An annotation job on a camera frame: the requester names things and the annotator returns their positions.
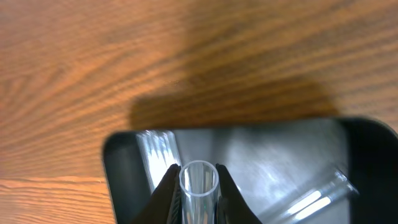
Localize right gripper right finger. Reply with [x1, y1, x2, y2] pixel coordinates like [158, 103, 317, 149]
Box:
[215, 164, 264, 224]

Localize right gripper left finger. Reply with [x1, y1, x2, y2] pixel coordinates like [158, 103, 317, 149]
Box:
[130, 164, 182, 224]

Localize clear test tube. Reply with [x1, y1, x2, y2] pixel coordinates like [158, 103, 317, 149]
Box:
[256, 170, 359, 224]
[178, 159, 220, 224]
[136, 129, 183, 192]

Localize black tray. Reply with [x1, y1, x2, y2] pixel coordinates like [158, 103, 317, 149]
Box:
[101, 116, 398, 224]

